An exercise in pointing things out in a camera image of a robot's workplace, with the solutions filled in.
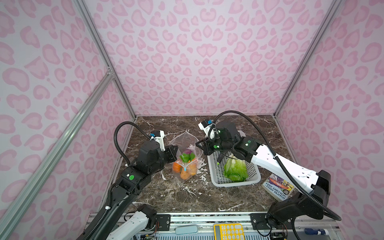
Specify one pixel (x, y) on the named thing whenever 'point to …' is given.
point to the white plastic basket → (217, 178)
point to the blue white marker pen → (319, 232)
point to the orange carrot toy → (185, 172)
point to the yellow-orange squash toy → (193, 169)
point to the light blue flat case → (186, 230)
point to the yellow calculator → (228, 231)
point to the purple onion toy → (188, 151)
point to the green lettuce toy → (235, 169)
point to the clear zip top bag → (185, 140)
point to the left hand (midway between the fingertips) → (179, 144)
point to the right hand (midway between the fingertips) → (197, 143)
